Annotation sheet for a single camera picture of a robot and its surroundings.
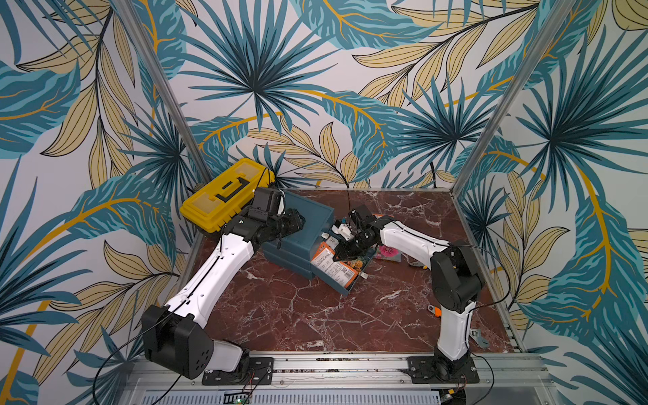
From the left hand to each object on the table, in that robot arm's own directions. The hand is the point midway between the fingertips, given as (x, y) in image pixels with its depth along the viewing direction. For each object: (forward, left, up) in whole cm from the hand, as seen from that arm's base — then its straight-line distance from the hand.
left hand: (300, 227), depth 78 cm
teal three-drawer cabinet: (-6, -2, -6) cm, 9 cm away
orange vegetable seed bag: (-7, -13, -15) cm, 21 cm away
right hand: (-2, -11, -15) cm, 19 cm away
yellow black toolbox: (+15, +31, -6) cm, 35 cm away
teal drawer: (-4, -20, -17) cm, 27 cm away
